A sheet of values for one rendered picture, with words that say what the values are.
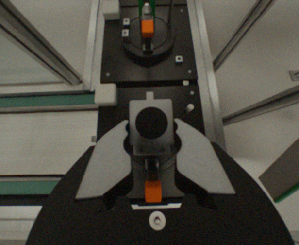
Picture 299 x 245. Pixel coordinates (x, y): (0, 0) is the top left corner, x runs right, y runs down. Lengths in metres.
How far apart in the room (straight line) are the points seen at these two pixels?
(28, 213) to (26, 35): 0.33
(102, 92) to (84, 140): 0.14
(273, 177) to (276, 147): 0.25
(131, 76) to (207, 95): 0.19
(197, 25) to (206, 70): 0.15
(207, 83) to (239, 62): 0.25
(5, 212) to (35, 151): 0.13
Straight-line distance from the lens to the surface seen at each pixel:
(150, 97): 0.16
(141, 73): 0.31
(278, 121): 0.56
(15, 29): 0.26
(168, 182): 0.27
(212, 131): 0.31
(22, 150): 0.46
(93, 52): 0.40
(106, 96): 0.28
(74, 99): 0.36
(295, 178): 0.28
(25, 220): 0.40
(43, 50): 0.29
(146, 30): 0.25
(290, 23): 0.83
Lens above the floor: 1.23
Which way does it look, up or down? 78 degrees down
